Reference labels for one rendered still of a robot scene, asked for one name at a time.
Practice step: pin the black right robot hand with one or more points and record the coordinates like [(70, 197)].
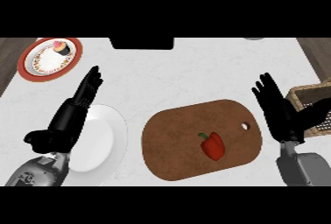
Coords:
[(280, 116)]

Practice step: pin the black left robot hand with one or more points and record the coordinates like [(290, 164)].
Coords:
[(67, 122)]

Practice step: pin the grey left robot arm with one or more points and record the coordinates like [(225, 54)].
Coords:
[(40, 170)]

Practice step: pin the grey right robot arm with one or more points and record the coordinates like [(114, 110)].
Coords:
[(302, 166)]

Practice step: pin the wicker basket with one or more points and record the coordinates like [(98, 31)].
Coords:
[(312, 102)]

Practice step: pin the red bell pepper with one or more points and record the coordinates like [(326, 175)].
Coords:
[(213, 145)]

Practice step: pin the brown wooden cutting board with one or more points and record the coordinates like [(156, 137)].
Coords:
[(203, 140)]

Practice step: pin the white plate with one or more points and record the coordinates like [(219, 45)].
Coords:
[(97, 140)]

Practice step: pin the red rimmed patterned plate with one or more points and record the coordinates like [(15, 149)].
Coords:
[(49, 59)]

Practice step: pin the pink frosted cupcake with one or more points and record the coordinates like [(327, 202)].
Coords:
[(61, 47)]

